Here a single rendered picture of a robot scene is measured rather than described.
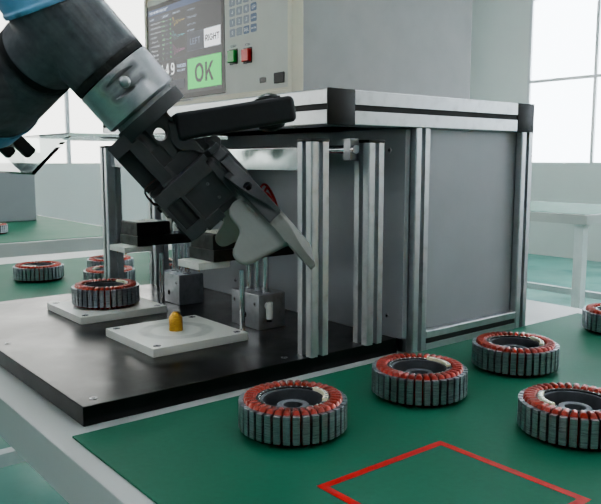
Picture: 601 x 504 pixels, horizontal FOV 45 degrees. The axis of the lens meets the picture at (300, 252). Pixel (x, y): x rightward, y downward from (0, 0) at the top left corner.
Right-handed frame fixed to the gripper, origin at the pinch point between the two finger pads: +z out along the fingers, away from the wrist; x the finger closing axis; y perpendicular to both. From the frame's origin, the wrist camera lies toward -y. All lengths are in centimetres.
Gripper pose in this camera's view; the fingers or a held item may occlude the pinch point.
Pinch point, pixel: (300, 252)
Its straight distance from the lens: 71.9
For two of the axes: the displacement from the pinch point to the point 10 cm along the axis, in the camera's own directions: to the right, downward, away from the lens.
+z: 6.3, 7.2, 2.7
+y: -7.3, 6.8, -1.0
